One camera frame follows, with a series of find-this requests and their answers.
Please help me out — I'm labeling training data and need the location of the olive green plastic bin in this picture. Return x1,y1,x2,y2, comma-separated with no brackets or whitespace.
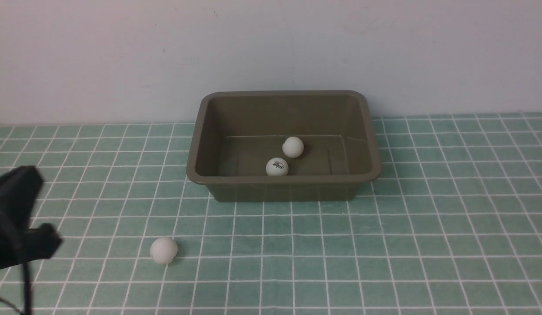
187,90,382,202

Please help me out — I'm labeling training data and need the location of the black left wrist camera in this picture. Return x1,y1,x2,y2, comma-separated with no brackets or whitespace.
0,165,44,231

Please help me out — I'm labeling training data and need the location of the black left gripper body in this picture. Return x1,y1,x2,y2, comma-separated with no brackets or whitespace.
0,223,63,270

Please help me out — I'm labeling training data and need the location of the green checkered table cloth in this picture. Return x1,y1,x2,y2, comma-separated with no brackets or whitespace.
0,113,542,315

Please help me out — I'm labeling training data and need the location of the black left camera cable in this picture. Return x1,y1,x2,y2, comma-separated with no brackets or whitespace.
0,206,35,315

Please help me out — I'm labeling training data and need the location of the white ping-pong ball with logo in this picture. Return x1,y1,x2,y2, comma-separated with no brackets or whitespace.
265,157,289,176

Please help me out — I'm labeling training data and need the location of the plain white ping-pong ball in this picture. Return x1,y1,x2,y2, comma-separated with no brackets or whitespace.
282,137,304,159
150,237,178,265

